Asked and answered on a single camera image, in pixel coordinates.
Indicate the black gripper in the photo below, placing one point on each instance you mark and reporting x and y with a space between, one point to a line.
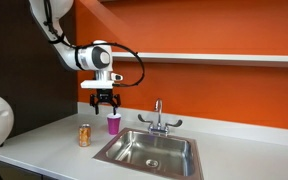
104 95

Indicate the orange soda can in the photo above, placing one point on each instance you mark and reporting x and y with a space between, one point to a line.
85 136

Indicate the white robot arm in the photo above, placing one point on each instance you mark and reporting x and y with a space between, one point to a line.
84 56

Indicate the stainless steel sink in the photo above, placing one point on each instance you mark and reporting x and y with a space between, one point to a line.
134 150

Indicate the round sink drain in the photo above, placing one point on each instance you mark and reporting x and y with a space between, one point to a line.
152 162

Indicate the purple paper cup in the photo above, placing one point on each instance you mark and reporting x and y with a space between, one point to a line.
114 125

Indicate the dark wood cabinet panel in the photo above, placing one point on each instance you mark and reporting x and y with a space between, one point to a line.
17 50

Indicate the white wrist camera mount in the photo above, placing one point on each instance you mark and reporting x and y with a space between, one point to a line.
95 84

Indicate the long white wall shelf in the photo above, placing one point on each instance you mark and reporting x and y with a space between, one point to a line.
217 59

